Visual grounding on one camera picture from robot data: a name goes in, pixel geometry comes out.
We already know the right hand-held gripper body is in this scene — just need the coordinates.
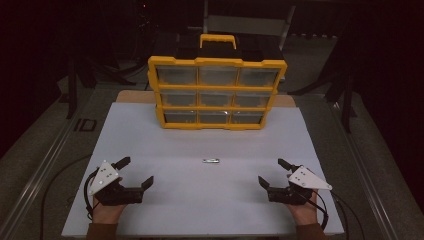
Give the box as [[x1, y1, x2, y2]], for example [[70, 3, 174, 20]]
[[267, 165, 333, 205]]

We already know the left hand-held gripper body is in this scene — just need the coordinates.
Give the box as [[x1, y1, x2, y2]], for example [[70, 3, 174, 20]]
[[88, 160, 145, 206]]

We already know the clear plastic drawer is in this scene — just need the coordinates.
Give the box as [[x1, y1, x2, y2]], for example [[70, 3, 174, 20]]
[[164, 110, 198, 124]]

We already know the yellow and black drawer cabinet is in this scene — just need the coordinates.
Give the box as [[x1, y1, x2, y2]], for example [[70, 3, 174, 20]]
[[147, 33, 288, 131]]

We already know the person's left hand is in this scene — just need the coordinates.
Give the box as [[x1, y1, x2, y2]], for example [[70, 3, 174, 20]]
[[91, 196, 129, 225]]

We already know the person's right hand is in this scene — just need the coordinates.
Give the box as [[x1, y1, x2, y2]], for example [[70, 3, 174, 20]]
[[286, 189, 319, 227]]

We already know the black metal stand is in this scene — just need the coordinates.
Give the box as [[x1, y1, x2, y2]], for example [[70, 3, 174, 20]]
[[328, 74, 356, 134], [64, 56, 101, 120]]

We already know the set of clear drawers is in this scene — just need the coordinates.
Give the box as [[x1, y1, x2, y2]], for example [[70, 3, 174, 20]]
[[155, 65, 280, 125]]

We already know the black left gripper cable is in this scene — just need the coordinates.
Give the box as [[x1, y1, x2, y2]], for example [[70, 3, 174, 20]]
[[39, 153, 101, 240]]

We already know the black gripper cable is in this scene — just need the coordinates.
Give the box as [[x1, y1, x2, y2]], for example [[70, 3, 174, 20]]
[[39, 153, 101, 240], [311, 190, 367, 240]]

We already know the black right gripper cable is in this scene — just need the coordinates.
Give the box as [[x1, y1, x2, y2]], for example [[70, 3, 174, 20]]
[[311, 190, 367, 240]]

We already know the aluminium floor rail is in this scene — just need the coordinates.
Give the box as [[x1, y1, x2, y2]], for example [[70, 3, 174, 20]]
[[0, 96, 98, 240], [328, 101, 403, 240]]

